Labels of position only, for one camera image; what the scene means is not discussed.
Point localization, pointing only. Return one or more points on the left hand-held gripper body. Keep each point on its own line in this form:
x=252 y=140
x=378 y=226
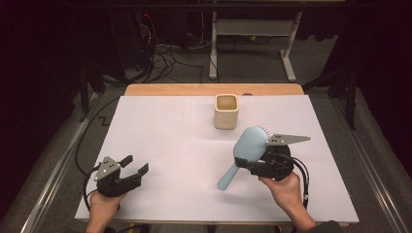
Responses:
x=105 y=170

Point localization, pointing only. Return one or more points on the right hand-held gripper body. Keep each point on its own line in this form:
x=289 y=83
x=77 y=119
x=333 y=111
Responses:
x=275 y=166

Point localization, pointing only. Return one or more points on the wooden table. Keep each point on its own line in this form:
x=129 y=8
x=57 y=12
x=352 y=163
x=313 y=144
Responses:
x=181 y=89

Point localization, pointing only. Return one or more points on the black metal stand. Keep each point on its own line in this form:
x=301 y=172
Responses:
x=84 y=87
x=350 y=97

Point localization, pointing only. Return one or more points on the person's left hand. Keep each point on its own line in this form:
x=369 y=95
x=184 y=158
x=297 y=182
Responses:
x=102 y=208

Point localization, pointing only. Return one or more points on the person's right hand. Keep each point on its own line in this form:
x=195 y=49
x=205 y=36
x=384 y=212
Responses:
x=286 y=191

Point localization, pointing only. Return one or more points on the white metal desk frame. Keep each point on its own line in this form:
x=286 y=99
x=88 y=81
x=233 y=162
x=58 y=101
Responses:
x=252 y=27

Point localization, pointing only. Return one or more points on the black equipment box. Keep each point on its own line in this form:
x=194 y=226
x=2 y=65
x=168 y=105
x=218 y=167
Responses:
x=129 y=39

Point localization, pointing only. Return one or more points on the light blue hairbrush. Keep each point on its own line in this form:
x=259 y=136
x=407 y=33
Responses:
x=251 y=144

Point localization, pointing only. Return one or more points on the white table mat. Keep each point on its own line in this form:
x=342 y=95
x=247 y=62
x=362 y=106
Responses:
x=181 y=145

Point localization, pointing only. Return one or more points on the beige square cup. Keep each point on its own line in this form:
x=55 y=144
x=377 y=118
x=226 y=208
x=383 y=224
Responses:
x=226 y=119

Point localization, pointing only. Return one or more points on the aluminium floor rail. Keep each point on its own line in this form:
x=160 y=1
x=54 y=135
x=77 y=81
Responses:
x=375 y=174
x=55 y=174

